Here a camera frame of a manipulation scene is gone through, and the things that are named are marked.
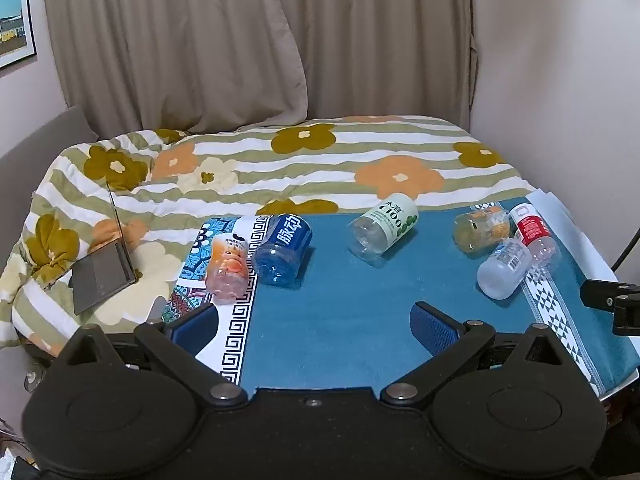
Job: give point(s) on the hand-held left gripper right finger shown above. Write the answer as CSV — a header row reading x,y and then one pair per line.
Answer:
x,y
432,329

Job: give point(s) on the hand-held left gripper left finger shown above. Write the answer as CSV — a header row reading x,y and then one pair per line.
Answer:
x,y
192,330

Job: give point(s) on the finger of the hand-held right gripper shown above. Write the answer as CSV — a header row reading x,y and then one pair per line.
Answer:
x,y
622,305

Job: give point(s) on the orange label clear cup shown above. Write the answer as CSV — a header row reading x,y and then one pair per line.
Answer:
x,y
227,267

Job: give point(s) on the white label frosted cup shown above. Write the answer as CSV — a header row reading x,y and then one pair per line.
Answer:
x,y
502,270

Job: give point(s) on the yellow label clear cup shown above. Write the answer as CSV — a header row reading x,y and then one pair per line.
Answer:
x,y
480,230

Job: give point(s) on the green and white label cup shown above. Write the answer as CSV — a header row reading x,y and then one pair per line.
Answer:
x,y
387,225

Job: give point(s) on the red label clear cup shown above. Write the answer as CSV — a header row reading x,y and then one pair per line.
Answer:
x,y
534,232

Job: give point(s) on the blue label clear cup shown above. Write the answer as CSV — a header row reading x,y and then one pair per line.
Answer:
x,y
282,250

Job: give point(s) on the blue patterned table mat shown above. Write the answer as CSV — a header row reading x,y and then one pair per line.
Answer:
x,y
350,310

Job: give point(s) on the grey laptop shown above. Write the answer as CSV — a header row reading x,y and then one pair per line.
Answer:
x,y
102,275

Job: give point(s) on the floral striped blanket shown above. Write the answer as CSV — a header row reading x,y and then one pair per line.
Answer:
x,y
325,175

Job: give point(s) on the beige curtain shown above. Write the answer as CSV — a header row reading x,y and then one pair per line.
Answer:
x,y
165,45
380,35

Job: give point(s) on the framed wall picture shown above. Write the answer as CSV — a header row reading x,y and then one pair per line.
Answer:
x,y
12,25

